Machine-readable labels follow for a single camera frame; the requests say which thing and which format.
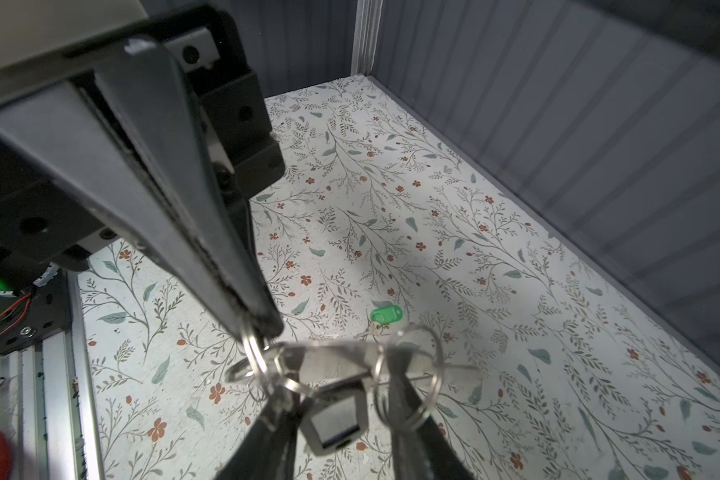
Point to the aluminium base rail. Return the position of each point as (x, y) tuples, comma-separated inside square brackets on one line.
[(47, 411)]

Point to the grey strap metal keyring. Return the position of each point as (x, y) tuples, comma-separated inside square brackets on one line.
[(304, 367)]

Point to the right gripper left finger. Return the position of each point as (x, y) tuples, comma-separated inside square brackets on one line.
[(268, 450)]

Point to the black tag key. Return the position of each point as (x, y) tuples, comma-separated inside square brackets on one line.
[(337, 416)]

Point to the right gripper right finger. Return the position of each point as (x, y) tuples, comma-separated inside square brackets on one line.
[(419, 450)]

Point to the green tag key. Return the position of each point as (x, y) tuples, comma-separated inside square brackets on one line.
[(382, 319)]

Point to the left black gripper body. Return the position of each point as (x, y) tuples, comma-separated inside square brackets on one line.
[(40, 225)]

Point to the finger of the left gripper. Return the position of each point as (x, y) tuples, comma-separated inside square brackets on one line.
[(59, 132), (154, 103)]

